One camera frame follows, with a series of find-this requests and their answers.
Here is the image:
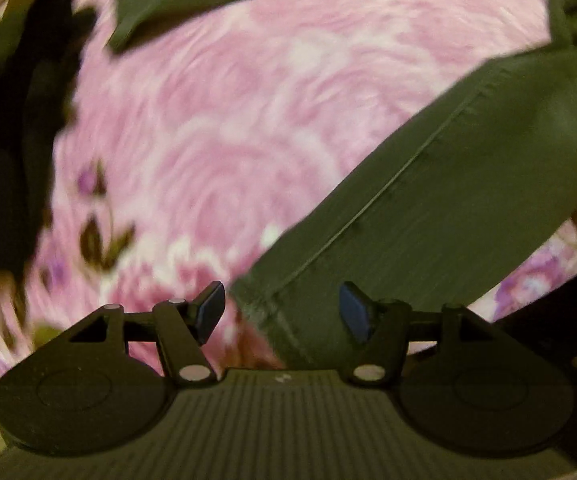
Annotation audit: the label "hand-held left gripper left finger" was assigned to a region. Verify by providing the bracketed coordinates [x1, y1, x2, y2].
[68, 281, 226, 387]

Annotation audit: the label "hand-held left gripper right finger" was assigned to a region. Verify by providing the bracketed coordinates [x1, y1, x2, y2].
[339, 281, 508, 387]

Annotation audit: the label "dark pants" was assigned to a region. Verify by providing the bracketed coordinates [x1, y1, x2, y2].
[108, 0, 577, 372]

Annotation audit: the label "pink floral blanket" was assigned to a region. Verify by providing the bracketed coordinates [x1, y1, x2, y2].
[0, 0, 577, 386]

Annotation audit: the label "black cloth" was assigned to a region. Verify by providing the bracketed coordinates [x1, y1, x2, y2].
[0, 0, 96, 281]

